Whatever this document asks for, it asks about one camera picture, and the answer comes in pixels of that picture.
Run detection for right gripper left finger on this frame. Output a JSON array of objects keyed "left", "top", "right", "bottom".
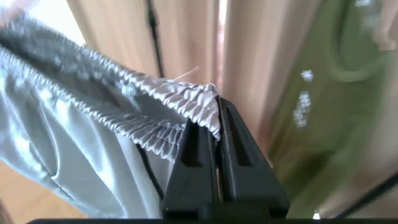
[{"left": 160, "top": 118, "right": 220, "bottom": 219}]

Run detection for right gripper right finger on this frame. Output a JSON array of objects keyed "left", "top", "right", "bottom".
[{"left": 216, "top": 96, "right": 291, "bottom": 219}]

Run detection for beige curtain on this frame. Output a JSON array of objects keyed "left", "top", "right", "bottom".
[{"left": 67, "top": 0, "right": 321, "bottom": 150}]

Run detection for green printed shirt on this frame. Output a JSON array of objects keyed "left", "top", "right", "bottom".
[{"left": 267, "top": 0, "right": 398, "bottom": 219}]

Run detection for black clothes rack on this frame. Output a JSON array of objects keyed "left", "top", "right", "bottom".
[{"left": 146, "top": 0, "right": 398, "bottom": 219}]

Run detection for pale grey shorts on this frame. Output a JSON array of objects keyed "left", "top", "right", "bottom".
[{"left": 0, "top": 9, "right": 222, "bottom": 219}]

